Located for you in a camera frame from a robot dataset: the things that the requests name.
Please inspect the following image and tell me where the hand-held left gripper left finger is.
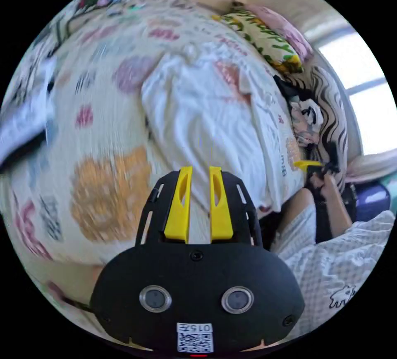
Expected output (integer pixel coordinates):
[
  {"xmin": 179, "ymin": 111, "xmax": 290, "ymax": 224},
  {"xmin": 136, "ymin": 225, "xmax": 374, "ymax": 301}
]
[{"xmin": 163, "ymin": 166, "xmax": 193, "ymax": 244}]

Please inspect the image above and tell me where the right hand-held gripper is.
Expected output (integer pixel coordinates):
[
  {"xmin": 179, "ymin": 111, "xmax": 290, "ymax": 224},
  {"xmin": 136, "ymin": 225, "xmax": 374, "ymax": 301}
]
[{"xmin": 292, "ymin": 160, "xmax": 341, "ymax": 242}]

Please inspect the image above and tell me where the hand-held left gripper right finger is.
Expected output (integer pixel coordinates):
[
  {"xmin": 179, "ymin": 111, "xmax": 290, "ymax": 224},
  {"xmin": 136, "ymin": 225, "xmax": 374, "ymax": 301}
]
[{"xmin": 209, "ymin": 166, "xmax": 234, "ymax": 244}]

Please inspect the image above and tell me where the white t-shirt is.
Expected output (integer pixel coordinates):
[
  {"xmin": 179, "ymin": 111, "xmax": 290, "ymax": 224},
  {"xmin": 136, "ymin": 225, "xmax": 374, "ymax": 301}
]
[{"xmin": 140, "ymin": 43, "xmax": 300, "ymax": 213}]

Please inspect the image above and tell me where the person's right forearm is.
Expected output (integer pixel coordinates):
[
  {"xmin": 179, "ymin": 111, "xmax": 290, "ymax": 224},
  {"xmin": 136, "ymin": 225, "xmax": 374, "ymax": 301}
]
[{"xmin": 322, "ymin": 193, "xmax": 354, "ymax": 237}]

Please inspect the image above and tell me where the person's right hand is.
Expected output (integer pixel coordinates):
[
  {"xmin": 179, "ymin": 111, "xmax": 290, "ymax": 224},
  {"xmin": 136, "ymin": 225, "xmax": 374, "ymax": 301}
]
[{"xmin": 319, "ymin": 173, "xmax": 343, "ymax": 203}]

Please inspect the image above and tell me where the black and white striped cushion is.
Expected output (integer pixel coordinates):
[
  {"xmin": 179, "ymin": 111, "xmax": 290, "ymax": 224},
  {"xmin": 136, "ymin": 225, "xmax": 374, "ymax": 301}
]
[{"xmin": 274, "ymin": 66, "xmax": 350, "ymax": 194}]

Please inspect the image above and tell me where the window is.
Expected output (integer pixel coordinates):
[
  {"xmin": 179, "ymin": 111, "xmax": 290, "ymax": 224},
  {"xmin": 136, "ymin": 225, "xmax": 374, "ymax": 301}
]
[{"xmin": 305, "ymin": 20, "xmax": 397, "ymax": 156}]

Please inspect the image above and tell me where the person's body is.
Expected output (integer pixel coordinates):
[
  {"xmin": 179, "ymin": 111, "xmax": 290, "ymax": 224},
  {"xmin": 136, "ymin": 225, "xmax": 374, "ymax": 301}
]
[{"xmin": 269, "ymin": 188, "xmax": 397, "ymax": 340}]

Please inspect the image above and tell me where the bed with printed sheet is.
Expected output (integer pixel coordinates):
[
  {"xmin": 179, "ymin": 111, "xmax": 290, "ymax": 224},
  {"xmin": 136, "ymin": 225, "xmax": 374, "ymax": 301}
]
[{"xmin": 0, "ymin": 0, "xmax": 314, "ymax": 307}]

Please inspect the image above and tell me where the yellow and green printed pillow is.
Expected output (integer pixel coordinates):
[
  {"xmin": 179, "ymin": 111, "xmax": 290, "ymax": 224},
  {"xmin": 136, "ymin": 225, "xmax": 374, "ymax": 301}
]
[{"xmin": 212, "ymin": 9, "xmax": 305, "ymax": 74}]

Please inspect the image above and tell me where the pink pillow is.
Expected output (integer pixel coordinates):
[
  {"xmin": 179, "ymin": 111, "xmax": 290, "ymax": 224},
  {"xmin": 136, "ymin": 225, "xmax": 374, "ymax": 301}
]
[{"xmin": 245, "ymin": 4, "xmax": 314, "ymax": 63}]

